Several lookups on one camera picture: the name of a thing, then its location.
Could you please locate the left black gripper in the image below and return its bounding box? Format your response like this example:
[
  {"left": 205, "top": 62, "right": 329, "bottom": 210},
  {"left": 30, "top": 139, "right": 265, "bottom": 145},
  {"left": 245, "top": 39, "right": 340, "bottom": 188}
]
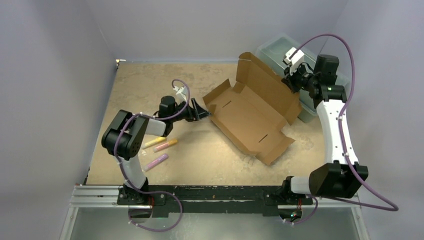
[{"left": 169, "top": 98, "right": 210, "bottom": 123}]

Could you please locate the brown cardboard box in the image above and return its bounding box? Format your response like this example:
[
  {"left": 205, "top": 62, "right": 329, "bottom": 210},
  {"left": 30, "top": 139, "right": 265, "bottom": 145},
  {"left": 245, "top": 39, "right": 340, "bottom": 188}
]
[{"left": 202, "top": 52, "right": 302, "bottom": 165}]

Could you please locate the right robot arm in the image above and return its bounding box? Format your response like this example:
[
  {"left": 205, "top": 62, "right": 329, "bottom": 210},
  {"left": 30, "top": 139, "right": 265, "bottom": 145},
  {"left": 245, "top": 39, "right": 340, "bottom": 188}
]
[{"left": 280, "top": 53, "right": 369, "bottom": 204}]

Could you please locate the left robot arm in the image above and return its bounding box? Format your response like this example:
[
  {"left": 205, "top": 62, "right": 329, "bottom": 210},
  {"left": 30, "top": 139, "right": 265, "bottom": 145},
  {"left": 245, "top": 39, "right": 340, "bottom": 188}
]
[{"left": 101, "top": 95, "right": 211, "bottom": 205}]

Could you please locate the translucent green plastic toolbox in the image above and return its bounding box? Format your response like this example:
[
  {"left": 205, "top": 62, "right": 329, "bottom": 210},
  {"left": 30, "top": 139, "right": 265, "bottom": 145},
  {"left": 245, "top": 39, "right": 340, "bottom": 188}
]
[{"left": 255, "top": 34, "right": 350, "bottom": 123}]

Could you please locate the orange pink highlighter marker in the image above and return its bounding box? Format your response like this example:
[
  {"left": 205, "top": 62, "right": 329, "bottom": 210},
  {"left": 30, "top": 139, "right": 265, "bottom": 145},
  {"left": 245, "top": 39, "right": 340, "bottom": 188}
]
[{"left": 153, "top": 139, "right": 178, "bottom": 153}]

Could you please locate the purple highlighter marker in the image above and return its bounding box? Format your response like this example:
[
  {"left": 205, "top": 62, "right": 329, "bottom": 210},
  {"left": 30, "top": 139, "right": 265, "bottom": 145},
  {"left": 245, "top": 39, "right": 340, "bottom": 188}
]
[{"left": 143, "top": 153, "right": 169, "bottom": 172}]

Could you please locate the yellow highlighter marker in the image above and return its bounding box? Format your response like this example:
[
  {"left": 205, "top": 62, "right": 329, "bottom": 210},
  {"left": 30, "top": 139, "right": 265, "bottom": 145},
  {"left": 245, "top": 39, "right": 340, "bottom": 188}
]
[{"left": 141, "top": 136, "right": 167, "bottom": 149}]

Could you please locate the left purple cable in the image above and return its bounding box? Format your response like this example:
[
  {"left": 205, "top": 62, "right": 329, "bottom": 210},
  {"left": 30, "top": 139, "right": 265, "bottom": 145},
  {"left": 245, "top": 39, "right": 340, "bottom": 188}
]
[{"left": 113, "top": 79, "right": 191, "bottom": 196}]

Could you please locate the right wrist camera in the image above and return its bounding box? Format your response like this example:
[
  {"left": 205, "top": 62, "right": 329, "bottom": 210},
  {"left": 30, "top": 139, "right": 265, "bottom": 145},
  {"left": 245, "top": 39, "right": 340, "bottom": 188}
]
[{"left": 282, "top": 47, "right": 305, "bottom": 76}]

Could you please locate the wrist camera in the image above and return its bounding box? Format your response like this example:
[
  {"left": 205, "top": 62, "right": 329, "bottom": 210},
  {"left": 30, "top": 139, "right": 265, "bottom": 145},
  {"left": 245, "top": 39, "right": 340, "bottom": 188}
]
[
  {"left": 282, "top": 47, "right": 305, "bottom": 76},
  {"left": 173, "top": 86, "right": 189, "bottom": 102}
]

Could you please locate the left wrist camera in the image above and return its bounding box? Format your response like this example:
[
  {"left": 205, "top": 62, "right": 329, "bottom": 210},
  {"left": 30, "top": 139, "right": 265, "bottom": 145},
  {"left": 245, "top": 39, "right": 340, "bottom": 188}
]
[{"left": 173, "top": 86, "right": 189, "bottom": 102}]

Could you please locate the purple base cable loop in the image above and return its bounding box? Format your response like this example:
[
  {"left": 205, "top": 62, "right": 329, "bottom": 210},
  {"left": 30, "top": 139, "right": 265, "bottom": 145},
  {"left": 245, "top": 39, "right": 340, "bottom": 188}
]
[{"left": 127, "top": 191, "right": 185, "bottom": 233}]

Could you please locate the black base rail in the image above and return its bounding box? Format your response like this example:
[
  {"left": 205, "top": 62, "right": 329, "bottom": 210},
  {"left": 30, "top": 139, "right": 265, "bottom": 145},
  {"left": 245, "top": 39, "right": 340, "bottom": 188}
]
[{"left": 117, "top": 184, "right": 313, "bottom": 218}]

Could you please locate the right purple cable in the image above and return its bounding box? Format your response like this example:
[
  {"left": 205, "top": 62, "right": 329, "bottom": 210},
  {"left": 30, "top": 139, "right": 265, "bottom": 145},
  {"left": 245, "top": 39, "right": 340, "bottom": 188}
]
[{"left": 293, "top": 33, "right": 399, "bottom": 212}]

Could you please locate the aluminium frame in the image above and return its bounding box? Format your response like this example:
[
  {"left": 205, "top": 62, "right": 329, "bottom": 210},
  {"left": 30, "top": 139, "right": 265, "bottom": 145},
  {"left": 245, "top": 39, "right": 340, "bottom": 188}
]
[{"left": 60, "top": 185, "right": 369, "bottom": 240}]

